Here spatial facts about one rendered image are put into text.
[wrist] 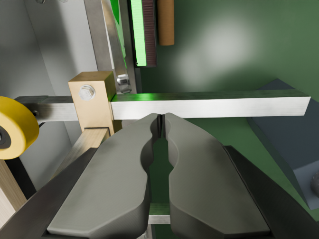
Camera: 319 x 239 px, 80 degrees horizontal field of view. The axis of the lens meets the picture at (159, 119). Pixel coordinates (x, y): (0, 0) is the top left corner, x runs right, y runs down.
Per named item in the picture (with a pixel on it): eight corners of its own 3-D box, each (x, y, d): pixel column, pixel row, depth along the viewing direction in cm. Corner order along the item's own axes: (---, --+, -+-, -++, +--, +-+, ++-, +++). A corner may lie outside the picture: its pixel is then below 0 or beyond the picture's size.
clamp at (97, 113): (117, 69, 29) (108, 80, 25) (127, 142, 36) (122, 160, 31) (77, 71, 30) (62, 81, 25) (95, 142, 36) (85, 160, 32)
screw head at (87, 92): (94, 84, 25) (90, 87, 24) (97, 98, 26) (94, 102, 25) (78, 84, 25) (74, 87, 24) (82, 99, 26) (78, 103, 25)
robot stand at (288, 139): (277, 78, 110) (379, 138, 58) (290, 110, 120) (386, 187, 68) (236, 99, 117) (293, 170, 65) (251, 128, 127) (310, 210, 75)
